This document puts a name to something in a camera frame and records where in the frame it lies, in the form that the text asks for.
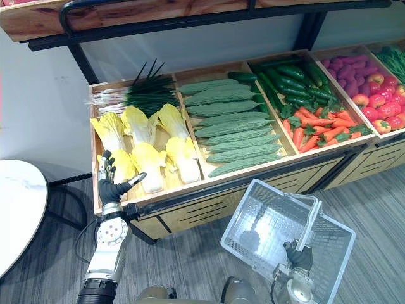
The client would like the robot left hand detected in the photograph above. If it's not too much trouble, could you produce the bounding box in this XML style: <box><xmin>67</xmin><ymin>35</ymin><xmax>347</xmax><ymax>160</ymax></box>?
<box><xmin>96</xmin><ymin>149</ymin><xmax>148</xmax><ymax>207</ymax></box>

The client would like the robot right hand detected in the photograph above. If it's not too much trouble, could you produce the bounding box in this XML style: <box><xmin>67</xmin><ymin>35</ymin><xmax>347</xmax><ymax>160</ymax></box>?
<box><xmin>283</xmin><ymin>239</ymin><xmax>314</xmax><ymax>270</ymax></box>

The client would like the translucent plastic shopping basket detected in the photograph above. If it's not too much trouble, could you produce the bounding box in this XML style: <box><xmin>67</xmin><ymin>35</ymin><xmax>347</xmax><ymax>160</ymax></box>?
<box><xmin>220</xmin><ymin>178</ymin><xmax>357</xmax><ymax>304</ymax></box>

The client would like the yellow napa cabbage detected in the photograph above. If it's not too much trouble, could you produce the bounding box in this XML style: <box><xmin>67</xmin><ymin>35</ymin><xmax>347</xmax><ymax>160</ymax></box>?
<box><xmin>165</xmin><ymin>136</ymin><xmax>201</xmax><ymax>185</ymax></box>
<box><xmin>121</xmin><ymin>106</ymin><xmax>152</xmax><ymax>147</ymax></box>
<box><xmin>90</xmin><ymin>111</ymin><xmax>127</xmax><ymax>153</ymax></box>
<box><xmin>109</xmin><ymin>149</ymin><xmax>137</xmax><ymax>185</ymax></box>
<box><xmin>130</xmin><ymin>142</ymin><xmax>168</xmax><ymax>195</ymax></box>
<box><xmin>157</xmin><ymin>103</ymin><xmax>190</xmax><ymax>141</ymax></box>

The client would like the wooden crate with cabbages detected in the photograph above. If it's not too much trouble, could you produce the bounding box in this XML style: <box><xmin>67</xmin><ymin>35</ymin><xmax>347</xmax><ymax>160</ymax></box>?
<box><xmin>89</xmin><ymin>73</ymin><xmax>206</xmax><ymax>216</ymax></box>

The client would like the round white marble table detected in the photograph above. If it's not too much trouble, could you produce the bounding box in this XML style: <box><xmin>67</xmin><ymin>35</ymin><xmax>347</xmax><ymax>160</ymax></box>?
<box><xmin>0</xmin><ymin>159</ymin><xmax>89</xmax><ymax>280</ymax></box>

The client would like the green onion bunch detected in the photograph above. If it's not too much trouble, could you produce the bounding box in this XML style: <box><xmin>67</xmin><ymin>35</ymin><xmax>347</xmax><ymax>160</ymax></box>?
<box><xmin>84</xmin><ymin>58</ymin><xmax>178</xmax><ymax>118</ymax></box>

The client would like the green bitter gourd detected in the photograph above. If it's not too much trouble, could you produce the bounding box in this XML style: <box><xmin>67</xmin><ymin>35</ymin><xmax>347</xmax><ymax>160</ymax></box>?
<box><xmin>206</xmin><ymin>141</ymin><xmax>283</xmax><ymax>155</ymax></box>
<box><xmin>193</xmin><ymin>118</ymin><xmax>275</xmax><ymax>139</ymax></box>
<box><xmin>208</xmin><ymin>154</ymin><xmax>283</xmax><ymax>179</ymax></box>
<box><xmin>178</xmin><ymin>79</ymin><xmax>240</xmax><ymax>96</ymax></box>
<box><xmin>205</xmin><ymin>150</ymin><xmax>283</xmax><ymax>165</ymax></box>
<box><xmin>184</xmin><ymin>88</ymin><xmax>258</xmax><ymax>107</ymax></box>
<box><xmin>197</xmin><ymin>111</ymin><xmax>277</xmax><ymax>128</ymax></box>
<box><xmin>202</xmin><ymin>131</ymin><xmax>282</xmax><ymax>147</ymax></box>
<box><xmin>185</xmin><ymin>100</ymin><xmax>270</xmax><ymax>118</ymax></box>

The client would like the wooden crate with bitter gourds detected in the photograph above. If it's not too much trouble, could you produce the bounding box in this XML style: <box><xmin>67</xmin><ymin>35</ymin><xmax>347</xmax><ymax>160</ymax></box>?
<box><xmin>172</xmin><ymin>61</ymin><xmax>297</xmax><ymax>180</ymax></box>

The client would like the wooden crate with carrots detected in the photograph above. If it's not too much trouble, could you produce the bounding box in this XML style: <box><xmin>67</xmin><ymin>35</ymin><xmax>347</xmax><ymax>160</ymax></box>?
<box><xmin>246</xmin><ymin>49</ymin><xmax>378</xmax><ymax>156</ymax></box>

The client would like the dark green cucumber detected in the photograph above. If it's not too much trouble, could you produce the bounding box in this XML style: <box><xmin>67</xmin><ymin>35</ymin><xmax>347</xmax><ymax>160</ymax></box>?
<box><xmin>251</xmin><ymin>82</ymin><xmax>270</xmax><ymax>115</ymax></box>
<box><xmin>279</xmin><ymin>85</ymin><xmax>313</xmax><ymax>99</ymax></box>
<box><xmin>283</xmin><ymin>94</ymin><xmax>318</xmax><ymax>108</ymax></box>
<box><xmin>248</xmin><ymin>55</ymin><xmax>305</xmax><ymax>69</ymax></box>
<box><xmin>274</xmin><ymin>65</ymin><xmax>305</xmax><ymax>80</ymax></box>
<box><xmin>258</xmin><ymin>71</ymin><xmax>286</xmax><ymax>112</ymax></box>
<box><xmin>302</xmin><ymin>61</ymin><xmax>324</xmax><ymax>88</ymax></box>
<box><xmin>271</xmin><ymin>74</ymin><xmax>308</xmax><ymax>92</ymax></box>
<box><xmin>227</xmin><ymin>72</ymin><xmax>258</xmax><ymax>84</ymax></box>

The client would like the wooden overhead shelf tray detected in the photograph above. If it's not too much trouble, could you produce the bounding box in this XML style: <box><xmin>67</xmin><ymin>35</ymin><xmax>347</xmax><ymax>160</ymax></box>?
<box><xmin>0</xmin><ymin>0</ymin><xmax>405</xmax><ymax>43</ymax></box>

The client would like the green bean bunch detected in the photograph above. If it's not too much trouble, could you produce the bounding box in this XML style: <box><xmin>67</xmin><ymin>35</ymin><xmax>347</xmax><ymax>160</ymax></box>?
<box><xmin>374</xmin><ymin>45</ymin><xmax>405</xmax><ymax>86</ymax></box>

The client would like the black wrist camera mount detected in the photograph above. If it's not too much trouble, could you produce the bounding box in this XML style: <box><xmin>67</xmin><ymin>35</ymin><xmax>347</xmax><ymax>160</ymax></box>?
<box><xmin>122</xmin><ymin>202</ymin><xmax>142</xmax><ymax>222</ymax></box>

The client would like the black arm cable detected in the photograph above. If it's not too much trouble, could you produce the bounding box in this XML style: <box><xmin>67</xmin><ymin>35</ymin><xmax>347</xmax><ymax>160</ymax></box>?
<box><xmin>75</xmin><ymin>217</ymin><xmax>99</xmax><ymax>264</ymax></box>

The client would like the wooden produce stand black frame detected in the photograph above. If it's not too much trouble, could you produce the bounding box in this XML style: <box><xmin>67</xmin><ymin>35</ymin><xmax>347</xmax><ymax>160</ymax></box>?
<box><xmin>18</xmin><ymin>0</ymin><xmax>405</xmax><ymax>245</ymax></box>

